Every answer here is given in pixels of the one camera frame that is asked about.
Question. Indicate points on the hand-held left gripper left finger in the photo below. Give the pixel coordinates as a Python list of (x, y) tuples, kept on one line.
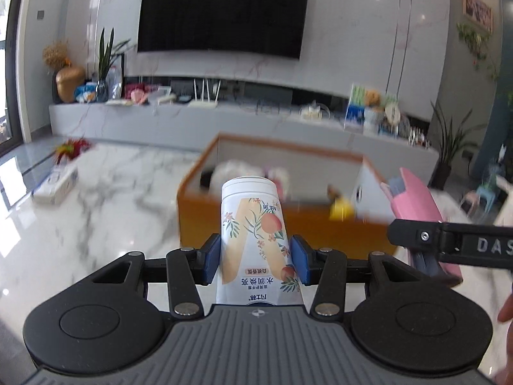
[(211, 258)]

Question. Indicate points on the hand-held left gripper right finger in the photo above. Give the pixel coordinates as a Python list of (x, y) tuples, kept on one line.
[(300, 258)]

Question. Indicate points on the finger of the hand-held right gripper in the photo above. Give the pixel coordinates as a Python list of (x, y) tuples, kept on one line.
[(417, 234), (431, 266)]

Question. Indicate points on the pink card holder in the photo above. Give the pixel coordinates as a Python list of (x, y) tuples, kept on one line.
[(417, 204)]

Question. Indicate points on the orange cardboard box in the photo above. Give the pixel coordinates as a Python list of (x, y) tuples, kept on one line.
[(340, 236)]

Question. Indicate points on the white lotion tube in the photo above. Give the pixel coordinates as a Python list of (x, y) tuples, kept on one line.
[(256, 228)]

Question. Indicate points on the person's right hand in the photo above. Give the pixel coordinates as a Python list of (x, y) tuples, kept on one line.
[(507, 313)]

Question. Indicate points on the pink blue plastic stools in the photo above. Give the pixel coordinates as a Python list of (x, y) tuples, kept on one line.
[(479, 200)]

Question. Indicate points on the yellow plastic toy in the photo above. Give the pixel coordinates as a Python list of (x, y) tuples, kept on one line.
[(341, 208)]

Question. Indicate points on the potted green plant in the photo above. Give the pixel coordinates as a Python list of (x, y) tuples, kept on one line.
[(445, 172)]

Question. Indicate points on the glass vase with bag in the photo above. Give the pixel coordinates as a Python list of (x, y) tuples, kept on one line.
[(499, 164)]

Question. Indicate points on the white plush toy pink stripes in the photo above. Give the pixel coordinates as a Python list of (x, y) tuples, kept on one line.
[(224, 172)]

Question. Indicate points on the black white cow figurines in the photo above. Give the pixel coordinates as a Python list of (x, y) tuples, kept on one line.
[(419, 138)]

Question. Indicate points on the patterned plate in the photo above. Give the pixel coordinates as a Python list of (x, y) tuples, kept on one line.
[(404, 126)]

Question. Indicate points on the white knitted pot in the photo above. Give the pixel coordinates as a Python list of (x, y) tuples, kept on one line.
[(373, 120)]

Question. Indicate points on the round paper fan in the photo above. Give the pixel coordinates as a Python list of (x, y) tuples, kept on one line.
[(392, 114)]

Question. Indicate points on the green blue painting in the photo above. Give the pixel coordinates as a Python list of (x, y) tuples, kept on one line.
[(354, 108)]

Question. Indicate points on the small brown teddy bear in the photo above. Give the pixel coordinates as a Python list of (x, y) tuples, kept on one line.
[(372, 98)]

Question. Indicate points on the white marble tv console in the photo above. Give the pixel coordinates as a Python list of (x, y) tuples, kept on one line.
[(160, 124)]

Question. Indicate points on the white router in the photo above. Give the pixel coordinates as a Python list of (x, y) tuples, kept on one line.
[(204, 103)]

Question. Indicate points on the white flat box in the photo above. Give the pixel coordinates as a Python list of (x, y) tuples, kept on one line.
[(162, 97)]

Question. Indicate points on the white product box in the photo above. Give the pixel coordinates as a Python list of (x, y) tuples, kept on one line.
[(56, 186)]

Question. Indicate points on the red feather shuttlecock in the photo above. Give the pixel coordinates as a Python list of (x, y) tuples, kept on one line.
[(72, 150)]

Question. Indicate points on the pink soft item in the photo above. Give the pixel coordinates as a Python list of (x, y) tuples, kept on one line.
[(136, 94)]

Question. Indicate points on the clear plastic bag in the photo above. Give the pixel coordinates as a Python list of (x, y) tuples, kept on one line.
[(115, 84)]

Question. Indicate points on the hanging vine plant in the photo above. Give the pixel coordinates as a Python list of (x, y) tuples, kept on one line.
[(477, 44)]

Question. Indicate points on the blue snack packet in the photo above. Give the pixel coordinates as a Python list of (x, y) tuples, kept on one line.
[(85, 93)]

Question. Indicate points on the green plant in glass vase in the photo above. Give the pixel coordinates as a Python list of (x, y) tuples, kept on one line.
[(105, 64)]

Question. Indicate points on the golden vase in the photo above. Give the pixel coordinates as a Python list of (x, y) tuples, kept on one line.
[(70, 86)]

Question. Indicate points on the black television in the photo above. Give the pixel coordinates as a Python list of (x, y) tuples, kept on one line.
[(224, 12)]

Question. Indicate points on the dried flower bunch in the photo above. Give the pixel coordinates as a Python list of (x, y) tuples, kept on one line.
[(57, 55)]

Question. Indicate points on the framed wall picture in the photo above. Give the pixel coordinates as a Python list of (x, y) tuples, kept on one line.
[(477, 10)]

